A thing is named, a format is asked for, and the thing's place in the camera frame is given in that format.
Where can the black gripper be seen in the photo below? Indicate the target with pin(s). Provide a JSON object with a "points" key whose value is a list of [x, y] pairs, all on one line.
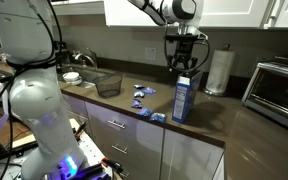
{"points": [[185, 50]]}

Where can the blue cardboard snack box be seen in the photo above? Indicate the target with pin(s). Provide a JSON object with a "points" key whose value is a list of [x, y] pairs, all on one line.
{"points": [[180, 100]]}

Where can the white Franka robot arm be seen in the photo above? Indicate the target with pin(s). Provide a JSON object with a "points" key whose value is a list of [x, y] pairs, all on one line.
{"points": [[34, 100]]}

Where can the white paper towel roll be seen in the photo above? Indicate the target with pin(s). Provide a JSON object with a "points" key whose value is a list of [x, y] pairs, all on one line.
{"points": [[221, 70]]}

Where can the white upper cabinet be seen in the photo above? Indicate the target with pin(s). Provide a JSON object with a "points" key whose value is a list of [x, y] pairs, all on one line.
{"points": [[234, 11]]}

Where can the grey lower cabinet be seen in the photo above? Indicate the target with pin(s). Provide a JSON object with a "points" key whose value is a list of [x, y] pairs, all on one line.
{"points": [[140, 143]]}

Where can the silver toaster oven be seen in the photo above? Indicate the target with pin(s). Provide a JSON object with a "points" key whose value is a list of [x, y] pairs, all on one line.
{"points": [[274, 93]]}

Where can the steel kitchen faucet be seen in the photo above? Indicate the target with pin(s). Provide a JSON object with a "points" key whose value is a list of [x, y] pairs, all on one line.
{"points": [[85, 58]]}

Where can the steel kitchen sink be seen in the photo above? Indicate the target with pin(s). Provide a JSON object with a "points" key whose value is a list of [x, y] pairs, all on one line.
{"points": [[85, 75]]}

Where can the white bowl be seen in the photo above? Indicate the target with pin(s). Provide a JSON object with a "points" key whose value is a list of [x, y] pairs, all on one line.
{"points": [[72, 77]]}

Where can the black coffee machine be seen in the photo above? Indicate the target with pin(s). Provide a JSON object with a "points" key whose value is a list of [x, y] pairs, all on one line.
{"points": [[64, 55]]}

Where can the red black pliers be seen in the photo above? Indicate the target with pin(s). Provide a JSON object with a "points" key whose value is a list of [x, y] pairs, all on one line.
{"points": [[110, 163]]}

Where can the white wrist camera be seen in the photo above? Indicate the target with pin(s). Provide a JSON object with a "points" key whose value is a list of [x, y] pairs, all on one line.
{"points": [[202, 36]]}

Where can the white wall outlet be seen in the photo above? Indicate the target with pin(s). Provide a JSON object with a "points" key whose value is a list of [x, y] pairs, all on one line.
{"points": [[150, 53]]}

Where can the perforated robot mount table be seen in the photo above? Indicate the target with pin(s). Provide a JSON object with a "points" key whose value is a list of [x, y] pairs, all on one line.
{"points": [[90, 150]]}

